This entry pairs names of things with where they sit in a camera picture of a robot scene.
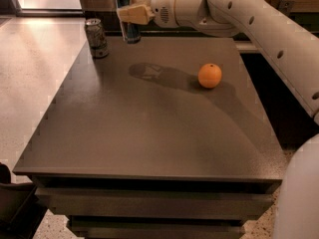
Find dark chair at corner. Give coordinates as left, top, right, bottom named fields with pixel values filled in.
left=0, top=163, right=47, bottom=239

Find grey drawer cabinet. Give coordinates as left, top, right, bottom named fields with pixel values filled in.
left=14, top=37, right=287, bottom=239

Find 7up soda can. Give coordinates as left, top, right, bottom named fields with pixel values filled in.
left=84, top=18, right=109, bottom=59

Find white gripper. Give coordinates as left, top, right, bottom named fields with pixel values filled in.
left=117, top=0, right=209, bottom=29

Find blue silver redbull can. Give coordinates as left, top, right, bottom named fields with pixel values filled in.
left=116, top=0, right=141, bottom=44

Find right metal wall bracket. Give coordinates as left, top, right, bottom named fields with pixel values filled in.
left=277, top=0, right=295, bottom=16

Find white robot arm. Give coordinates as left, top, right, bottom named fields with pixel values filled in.
left=117, top=0, right=319, bottom=239

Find orange fruit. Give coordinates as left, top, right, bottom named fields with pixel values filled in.
left=197, top=64, right=222, bottom=89

